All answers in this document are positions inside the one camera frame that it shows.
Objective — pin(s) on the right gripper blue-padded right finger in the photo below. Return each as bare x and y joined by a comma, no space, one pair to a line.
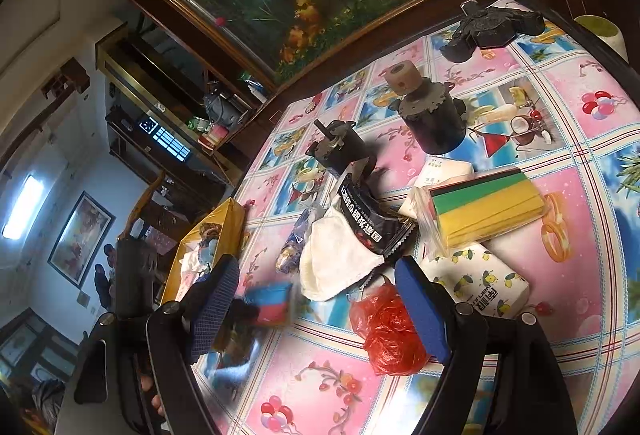
529,395

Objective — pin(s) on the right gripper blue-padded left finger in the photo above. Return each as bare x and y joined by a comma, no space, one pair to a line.
104,395

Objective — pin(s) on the blue red white pack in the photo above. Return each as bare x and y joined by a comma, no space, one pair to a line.
272,303

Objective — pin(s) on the blue clear snack bag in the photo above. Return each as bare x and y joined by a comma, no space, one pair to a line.
291,252

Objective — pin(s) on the lemon print tissue pack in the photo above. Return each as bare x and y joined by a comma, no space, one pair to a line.
475,275

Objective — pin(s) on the orange red plastic bag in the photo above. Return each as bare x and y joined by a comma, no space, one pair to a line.
389,338

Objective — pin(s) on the white cloth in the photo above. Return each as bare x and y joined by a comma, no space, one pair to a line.
333,258

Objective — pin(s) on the yellow green sponge pack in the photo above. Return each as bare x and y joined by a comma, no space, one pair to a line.
475,208

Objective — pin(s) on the black crab print pouch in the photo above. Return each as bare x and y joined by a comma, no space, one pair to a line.
380,229

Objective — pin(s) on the white face tissue pack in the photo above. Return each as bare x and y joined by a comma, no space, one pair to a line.
436,170

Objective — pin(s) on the blue fuzzy sock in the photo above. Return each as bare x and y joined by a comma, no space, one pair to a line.
206,253

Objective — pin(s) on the person's left hand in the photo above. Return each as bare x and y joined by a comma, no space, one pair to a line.
151,395

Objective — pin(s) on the seated person in background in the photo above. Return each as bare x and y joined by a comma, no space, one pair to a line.
104,277

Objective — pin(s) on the wooden armchair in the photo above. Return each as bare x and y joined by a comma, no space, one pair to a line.
153,214

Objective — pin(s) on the yellow cardboard box tray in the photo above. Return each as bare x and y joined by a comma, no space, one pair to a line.
186,270

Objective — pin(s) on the framed landscape painting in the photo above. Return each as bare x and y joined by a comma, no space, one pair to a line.
83,233

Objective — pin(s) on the ceiling tube light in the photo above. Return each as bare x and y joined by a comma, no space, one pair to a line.
24,209

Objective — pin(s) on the grey thermos kettle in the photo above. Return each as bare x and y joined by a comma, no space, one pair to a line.
220,111

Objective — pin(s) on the colourful cartoon tablecloth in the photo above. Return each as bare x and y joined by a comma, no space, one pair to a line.
525,163

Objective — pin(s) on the black motor with shaft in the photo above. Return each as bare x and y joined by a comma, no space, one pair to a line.
339,147

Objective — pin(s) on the black motor with tan pulley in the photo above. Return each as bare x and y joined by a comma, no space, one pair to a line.
436,119

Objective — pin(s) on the black plastic gun-shaped part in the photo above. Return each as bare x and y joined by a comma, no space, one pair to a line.
489,27

